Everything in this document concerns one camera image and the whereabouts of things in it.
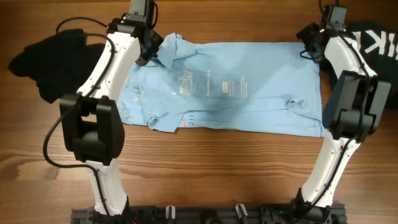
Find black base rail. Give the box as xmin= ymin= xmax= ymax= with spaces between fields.
xmin=70 ymin=203 xmax=346 ymax=224

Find crumpled black garment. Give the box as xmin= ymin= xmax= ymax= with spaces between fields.
xmin=8 ymin=29 xmax=105 ymax=103

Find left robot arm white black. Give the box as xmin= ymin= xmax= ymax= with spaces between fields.
xmin=60 ymin=1 xmax=163 ymax=223

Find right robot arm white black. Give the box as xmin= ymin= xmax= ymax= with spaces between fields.
xmin=294 ymin=2 xmax=391 ymax=219

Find folded black shirt white letters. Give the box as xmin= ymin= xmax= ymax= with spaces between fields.
xmin=348 ymin=21 xmax=397 ymax=110

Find light blue t-shirt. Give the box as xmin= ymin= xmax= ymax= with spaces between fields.
xmin=118 ymin=33 xmax=325 ymax=138

